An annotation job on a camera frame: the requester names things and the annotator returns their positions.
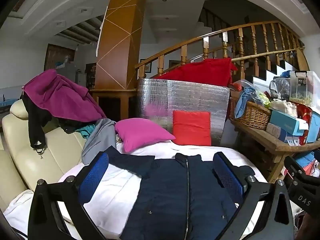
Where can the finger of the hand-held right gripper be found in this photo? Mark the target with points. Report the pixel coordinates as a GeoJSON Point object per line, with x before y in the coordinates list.
{"type": "Point", "coordinates": [296, 171]}

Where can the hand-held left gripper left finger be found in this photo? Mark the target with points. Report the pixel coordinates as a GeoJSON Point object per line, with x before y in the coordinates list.
{"type": "Point", "coordinates": [93, 175]}

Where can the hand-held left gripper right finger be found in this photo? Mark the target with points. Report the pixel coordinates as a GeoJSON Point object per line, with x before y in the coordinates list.
{"type": "Point", "coordinates": [228, 177]}

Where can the navy blue zip jacket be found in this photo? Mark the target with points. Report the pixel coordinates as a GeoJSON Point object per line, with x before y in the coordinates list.
{"type": "Point", "coordinates": [170, 197]}

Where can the white blanket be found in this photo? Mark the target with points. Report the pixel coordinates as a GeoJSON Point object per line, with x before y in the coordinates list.
{"type": "Point", "coordinates": [117, 190]}

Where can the grey garment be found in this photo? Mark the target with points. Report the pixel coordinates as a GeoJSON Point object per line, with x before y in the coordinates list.
{"type": "Point", "coordinates": [98, 140]}

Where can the wooden bench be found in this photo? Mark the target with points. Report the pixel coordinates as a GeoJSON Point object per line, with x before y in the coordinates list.
{"type": "Point", "coordinates": [265, 140]}

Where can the teal garment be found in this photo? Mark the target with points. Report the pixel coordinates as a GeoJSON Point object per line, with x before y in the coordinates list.
{"type": "Point", "coordinates": [86, 131]}

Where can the white and blue box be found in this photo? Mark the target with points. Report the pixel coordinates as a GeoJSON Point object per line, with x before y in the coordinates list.
{"type": "Point", "coordinates": [275, 131]}

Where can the light blue cardboard box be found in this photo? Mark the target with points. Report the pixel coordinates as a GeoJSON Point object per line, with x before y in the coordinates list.
{"type": "Point", "coordinates": [285, 121]}

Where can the red packaging bag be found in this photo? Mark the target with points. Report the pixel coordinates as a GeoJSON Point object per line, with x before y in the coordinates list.
{"type": "Point", "coordinates": [305, 120]}

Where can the dark crumpled garment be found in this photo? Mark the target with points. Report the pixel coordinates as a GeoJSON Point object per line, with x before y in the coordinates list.
{"type": "Point", "coordinates": [72, 125]}

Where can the red pillow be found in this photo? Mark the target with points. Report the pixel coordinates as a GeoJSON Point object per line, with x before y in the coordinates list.
{"type": "Point", "coordinates": [192, 127]}

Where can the magenta pillow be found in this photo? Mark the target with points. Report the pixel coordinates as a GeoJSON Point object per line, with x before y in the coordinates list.
{"type": "Point", "coordinates": [141, 133]}

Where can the white plastic bag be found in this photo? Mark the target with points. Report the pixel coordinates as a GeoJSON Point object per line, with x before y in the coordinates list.
{"type": "Point", "coordinates": [283, 107]}

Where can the cream leather sofa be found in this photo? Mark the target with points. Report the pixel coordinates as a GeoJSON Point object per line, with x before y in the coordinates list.
{"type": "Point", "coordinates": [30, 160]}

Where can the wicker basket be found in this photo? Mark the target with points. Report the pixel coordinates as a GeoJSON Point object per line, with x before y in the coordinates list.
{"type": "Point", "coordinates": [252, 116]}

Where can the black hanging garment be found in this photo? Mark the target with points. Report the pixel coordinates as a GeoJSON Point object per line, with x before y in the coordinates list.
{"type": "Point", "coordinates": [36, 125]}

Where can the blue cloth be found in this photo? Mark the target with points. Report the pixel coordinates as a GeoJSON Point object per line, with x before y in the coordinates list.
{"type": "Point", "coordinates": [242, 102]}

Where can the yellow-green packet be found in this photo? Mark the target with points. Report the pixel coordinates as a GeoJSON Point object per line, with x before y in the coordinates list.
{"type": "Point", "coordinates": [265, 100]}

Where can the magenta fleece jacket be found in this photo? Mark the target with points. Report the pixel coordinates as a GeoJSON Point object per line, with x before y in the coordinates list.
{"type": "Point", "coordinates": [65, 97]}

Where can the clear plastic storage box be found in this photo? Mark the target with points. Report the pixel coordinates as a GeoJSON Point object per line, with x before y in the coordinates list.
{"type": "Point", "coordinates": [303, 87]}

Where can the dark plastic bag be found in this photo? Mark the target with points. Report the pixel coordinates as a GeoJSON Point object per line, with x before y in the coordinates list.
{"type": "Point", "coordinates": [280, 87]}

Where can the silver foil insulation panel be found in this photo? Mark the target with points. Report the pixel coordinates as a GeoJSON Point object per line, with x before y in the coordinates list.
{"type": "Point", "coordinates": [190, 96]}

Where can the white refrigerator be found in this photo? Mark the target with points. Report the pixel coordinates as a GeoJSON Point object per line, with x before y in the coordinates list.
{"type": "Point", "coordinates": [81, 80]}

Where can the staircase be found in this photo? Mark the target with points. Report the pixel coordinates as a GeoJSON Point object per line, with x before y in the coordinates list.
{"type": "Point", "coordinates": [270, 73]}

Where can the grey refrigerator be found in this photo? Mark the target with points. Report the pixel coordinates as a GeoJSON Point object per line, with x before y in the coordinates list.
{"type": "Point", "coordinates": [67, 71]}

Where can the red fleece blanket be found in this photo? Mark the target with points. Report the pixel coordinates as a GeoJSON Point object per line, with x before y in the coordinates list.
{"type": "Point", "coordinates": [202, 72]}

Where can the small framed picture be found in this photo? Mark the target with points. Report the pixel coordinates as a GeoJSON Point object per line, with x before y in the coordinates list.
{"type": "Point", "coordinates": [148, 66]}

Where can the brown wooden door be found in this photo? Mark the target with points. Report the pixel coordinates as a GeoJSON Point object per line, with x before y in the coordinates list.
{"type": "Point", "coordinates": [57, 55]}

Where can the wide framed picture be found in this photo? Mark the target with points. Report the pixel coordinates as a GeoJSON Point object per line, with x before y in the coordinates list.
{"type": "Point", "coordinates": [173, 63]}

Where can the wooden pillar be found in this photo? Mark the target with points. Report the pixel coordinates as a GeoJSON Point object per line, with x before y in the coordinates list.
{"type": "Point", "coordinates": [117, 42]}

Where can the wooden stair railing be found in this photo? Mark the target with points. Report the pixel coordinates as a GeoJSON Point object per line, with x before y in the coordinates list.
{"type": "Point", "coordinates": [205, 41]}

